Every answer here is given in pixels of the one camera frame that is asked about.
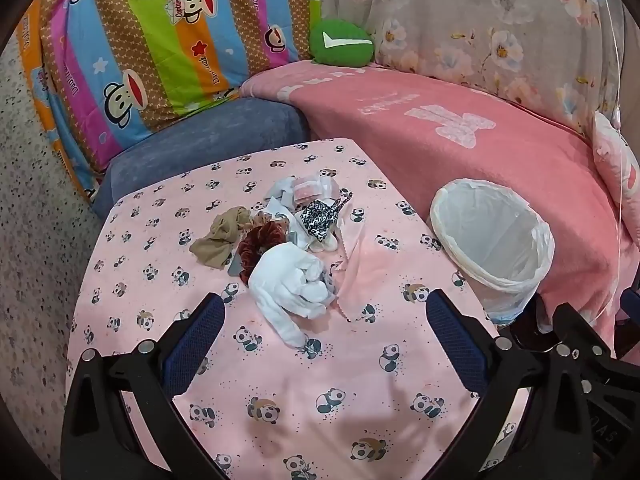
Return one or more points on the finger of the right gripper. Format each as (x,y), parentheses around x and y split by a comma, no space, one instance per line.
(610,385)
(630,303)

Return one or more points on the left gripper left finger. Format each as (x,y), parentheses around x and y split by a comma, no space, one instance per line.
(98,438)

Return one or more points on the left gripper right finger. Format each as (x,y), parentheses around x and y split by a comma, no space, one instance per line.
(553,438)

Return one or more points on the tan stocking cloth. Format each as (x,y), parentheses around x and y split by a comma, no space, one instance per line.
(216,246)

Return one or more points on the white grey sock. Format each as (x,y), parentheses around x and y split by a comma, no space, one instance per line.
(289,281)

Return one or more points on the dark red scrunchie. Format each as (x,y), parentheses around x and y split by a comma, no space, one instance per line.
(256,242)

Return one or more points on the white cloth glove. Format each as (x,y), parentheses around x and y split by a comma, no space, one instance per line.
(308,242)

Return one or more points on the white printed packet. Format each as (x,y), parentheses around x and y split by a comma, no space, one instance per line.
(277,212)

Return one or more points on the black white patterned scrunchie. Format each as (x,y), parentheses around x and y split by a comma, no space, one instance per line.
(318,218)

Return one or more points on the pink white sock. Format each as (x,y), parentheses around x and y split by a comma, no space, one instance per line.
(308,189)

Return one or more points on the white lined trash bin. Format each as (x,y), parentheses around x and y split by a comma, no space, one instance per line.
(502,246)

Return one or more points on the pink white small pillow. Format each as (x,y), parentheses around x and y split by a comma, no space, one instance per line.
(619,170)

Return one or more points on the pink panda print sheet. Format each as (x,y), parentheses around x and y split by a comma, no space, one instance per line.
(370,395)

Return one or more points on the pink towel blanket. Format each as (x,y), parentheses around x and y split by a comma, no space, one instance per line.
(423,133)

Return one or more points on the grey floral quilt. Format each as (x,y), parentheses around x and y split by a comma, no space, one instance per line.
(559,58)

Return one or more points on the blue grey cushion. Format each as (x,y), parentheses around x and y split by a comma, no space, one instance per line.
(240,127)

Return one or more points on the green round cushion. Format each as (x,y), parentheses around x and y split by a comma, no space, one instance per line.
(340,43)

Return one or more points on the colourful striped monkey quilt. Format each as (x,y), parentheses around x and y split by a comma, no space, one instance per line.
(107,74)

